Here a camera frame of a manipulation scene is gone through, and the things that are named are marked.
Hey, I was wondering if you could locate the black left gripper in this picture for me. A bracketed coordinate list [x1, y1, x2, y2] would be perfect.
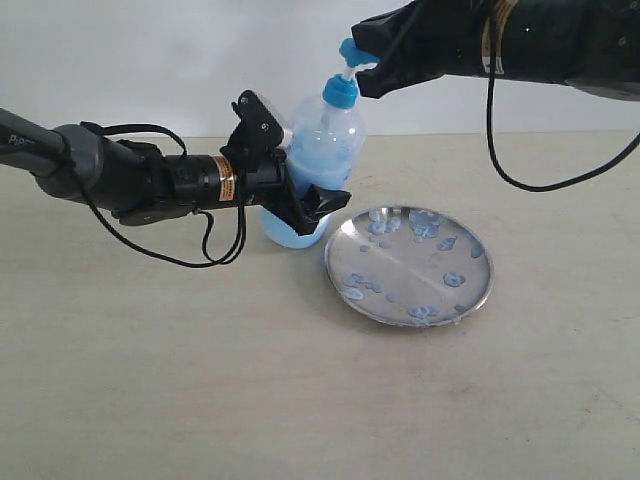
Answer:
[168, 155, 351, 235]

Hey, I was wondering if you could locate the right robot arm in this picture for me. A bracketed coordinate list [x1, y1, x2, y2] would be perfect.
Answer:
[351, 1, 639, 101]

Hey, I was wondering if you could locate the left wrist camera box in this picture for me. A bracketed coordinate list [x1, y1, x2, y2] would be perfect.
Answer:
[227, 89, 293, 152]

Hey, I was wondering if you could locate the blue soap pump bottle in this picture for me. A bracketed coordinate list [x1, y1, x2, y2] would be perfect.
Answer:
[258, 38, 380, 250]

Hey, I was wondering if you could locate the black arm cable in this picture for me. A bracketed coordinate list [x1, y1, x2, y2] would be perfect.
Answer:
[486, 64, 640, 193]
[79, 121, 247, 269]

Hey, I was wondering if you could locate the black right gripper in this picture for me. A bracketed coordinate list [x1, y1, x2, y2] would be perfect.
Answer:
[350, 0, 596, 100]

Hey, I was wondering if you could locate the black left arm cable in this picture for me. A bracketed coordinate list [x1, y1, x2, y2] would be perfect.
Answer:
[79, 121, 247, 269]

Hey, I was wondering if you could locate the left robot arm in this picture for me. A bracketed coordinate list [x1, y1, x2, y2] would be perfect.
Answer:
[1, 100, 351, 235]

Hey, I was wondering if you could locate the round steel plate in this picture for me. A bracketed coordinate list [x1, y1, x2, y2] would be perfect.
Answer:
[323, 205, 494, 328]

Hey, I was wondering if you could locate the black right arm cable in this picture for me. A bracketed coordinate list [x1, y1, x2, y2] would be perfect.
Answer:
[486, 64, 640, 193]

